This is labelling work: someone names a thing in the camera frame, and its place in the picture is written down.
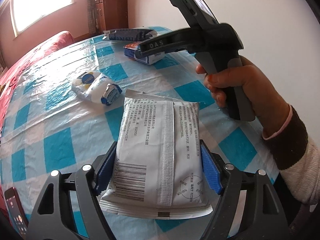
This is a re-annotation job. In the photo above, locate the black smartphone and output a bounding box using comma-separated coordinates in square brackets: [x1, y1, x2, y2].
[4, 187, 28, 239]

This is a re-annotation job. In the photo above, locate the brown wooden cabinet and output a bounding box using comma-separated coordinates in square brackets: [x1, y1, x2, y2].
[94, 0, 129, 34]

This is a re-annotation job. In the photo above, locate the right forearm in sleeve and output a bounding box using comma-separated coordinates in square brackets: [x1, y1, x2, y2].
[263, 107, 319, 205]

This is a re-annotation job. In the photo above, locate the small blue white carton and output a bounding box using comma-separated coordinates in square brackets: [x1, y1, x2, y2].
[123, 41, 166, 66]

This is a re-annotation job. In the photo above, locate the crushed white bottle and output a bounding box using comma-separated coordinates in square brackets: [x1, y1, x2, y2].
[72, 71, 122, 106]

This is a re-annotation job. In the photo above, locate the pink bed with bedspread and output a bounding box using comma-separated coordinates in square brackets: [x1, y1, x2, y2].
[1, 31, 75, 149]

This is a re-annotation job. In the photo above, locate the person right hand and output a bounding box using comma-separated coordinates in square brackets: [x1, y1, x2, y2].
[204, 56, 290, 137]

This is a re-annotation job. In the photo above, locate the blue checkered tablecloth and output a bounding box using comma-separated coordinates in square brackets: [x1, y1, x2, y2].
[1, 36, 279, 217]

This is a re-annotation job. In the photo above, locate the bright window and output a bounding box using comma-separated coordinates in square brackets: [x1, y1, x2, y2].
[10, 0, 73, 36]

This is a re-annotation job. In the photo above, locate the grey foil pouch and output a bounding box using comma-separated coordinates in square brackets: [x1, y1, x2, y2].
[99, 89, 213, 219]

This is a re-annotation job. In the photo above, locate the dark blue carton box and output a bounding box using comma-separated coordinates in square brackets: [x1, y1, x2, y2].
[103, 28, 158, 42]

